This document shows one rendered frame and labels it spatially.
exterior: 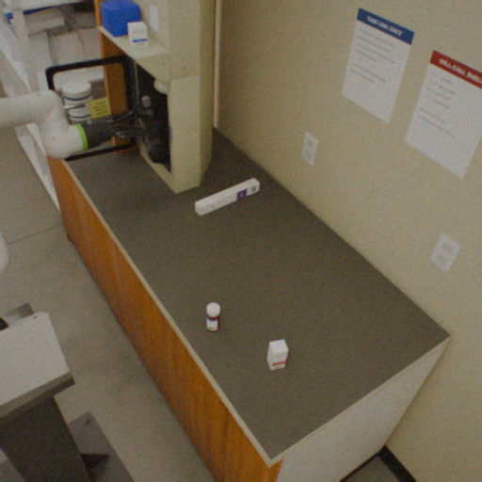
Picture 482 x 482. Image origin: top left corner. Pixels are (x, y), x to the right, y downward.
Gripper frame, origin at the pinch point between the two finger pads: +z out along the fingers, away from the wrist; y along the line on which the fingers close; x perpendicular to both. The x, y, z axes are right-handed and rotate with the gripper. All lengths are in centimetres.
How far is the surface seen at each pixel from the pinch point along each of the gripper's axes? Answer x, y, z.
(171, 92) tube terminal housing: -16.7, -15.0, 1.9
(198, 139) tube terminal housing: 4.6, -15.0, 12.1
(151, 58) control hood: -29.7, -15.0, -4.9
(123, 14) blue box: -37.8, 4.1, -5.1
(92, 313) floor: 120, 22, -33
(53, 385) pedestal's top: 27, -71, -66
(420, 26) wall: -52, -72, 45
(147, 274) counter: 26, -48, -26
